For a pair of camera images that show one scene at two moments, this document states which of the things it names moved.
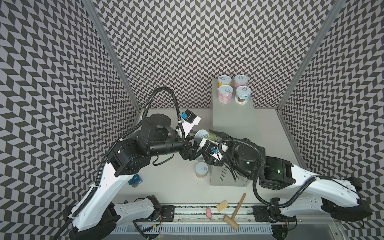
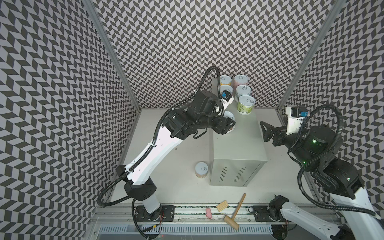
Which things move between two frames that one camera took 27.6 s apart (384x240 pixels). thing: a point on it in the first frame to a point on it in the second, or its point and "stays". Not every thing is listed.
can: [243, 94] stays
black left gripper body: [186, 154] to [221, 125]
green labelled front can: [211, 136] to [245, 105]
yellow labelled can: [224, 80] stays
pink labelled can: [240, 80] stays
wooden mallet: [231, 221] stays
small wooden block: [222, 206] stays
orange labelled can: [201, 169] stays
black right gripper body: [216, 159] to [276, 135]
